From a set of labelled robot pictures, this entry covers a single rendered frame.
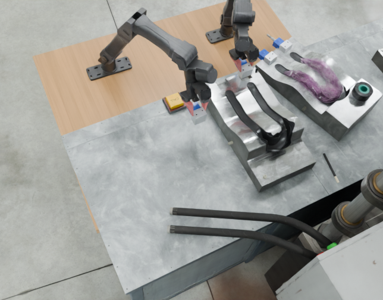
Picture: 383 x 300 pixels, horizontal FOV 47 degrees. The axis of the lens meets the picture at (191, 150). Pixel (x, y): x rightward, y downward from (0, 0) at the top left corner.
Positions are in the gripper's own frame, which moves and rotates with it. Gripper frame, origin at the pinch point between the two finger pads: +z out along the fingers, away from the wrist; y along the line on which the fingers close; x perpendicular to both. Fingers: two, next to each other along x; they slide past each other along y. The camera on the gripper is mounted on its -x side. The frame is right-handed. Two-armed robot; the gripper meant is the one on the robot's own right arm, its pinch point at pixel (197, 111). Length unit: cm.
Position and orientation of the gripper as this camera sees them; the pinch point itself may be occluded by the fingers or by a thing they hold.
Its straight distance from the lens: 173.5
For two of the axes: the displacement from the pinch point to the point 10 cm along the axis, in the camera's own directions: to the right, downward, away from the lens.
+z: 1.5, 8.0, 5.8
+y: 8.9, -3.6, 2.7
